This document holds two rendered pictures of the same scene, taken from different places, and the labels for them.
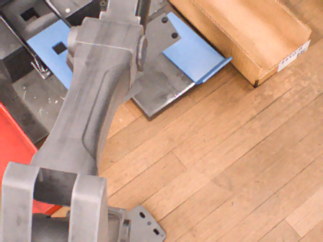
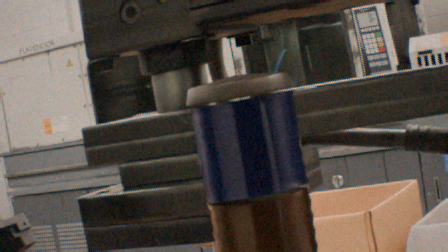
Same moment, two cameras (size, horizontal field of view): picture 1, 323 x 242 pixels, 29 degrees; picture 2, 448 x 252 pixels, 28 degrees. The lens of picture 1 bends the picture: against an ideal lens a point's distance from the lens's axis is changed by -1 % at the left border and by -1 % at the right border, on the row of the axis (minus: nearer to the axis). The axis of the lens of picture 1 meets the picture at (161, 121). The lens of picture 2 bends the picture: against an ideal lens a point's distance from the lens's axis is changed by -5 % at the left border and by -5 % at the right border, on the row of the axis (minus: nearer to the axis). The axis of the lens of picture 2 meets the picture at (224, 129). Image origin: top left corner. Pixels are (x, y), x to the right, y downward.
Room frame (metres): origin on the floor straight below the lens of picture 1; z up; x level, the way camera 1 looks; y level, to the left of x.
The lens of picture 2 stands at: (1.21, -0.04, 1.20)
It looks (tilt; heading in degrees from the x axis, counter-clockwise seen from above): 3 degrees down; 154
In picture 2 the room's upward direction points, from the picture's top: 10 degrees counter-clockwise
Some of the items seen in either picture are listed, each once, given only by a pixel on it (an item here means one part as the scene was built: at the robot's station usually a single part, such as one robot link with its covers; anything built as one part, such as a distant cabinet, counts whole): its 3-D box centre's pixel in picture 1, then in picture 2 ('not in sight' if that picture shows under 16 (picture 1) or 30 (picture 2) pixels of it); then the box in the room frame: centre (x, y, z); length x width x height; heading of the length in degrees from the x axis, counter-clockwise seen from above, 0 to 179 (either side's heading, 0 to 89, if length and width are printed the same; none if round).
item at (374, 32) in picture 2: not in sight; (377, 38); (-2.99, 3.05, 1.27); 0.23 x 0.18 x 0.38; 125
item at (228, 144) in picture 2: not in sight; (249, 144); (0.90, 0.12, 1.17); 0.04 x 0.04 x 0.03
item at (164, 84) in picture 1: (158, 60); not in sight; (0.57, 0.00, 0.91); 0.17 x 0.16 x 0.02; 129
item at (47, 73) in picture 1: (37, 60); not in sight; (0.53, 0.20, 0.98); 0.07 x 0.02 x 0.01; 39
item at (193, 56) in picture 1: (187, 45); not in sight; (0.58, -0.04, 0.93); 0.15 x 0.07 x 0.03; 43
